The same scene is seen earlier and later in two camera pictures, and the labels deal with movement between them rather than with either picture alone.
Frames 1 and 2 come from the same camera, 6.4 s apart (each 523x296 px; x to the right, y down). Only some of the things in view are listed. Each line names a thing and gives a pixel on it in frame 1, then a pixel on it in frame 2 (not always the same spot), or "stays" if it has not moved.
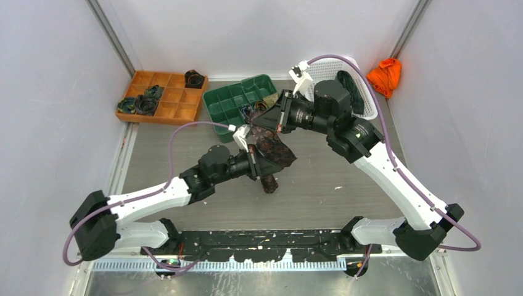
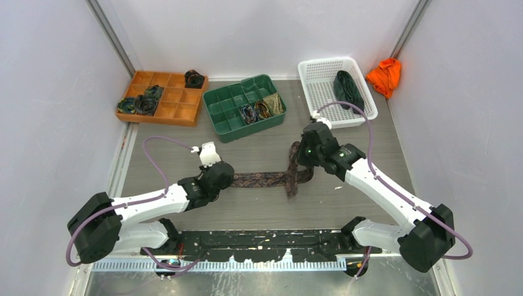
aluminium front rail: [374, 266] stays
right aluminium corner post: [411, 27] stays
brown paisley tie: [269, 142] -> [288, 179]
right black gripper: [277, 118] -> [302, 160]
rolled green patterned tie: [155, 92] stays
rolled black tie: [193, 79] stays
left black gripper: [259, 166] -> [204, 169]
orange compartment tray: [179, 105] stays
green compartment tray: [222, 104] stays
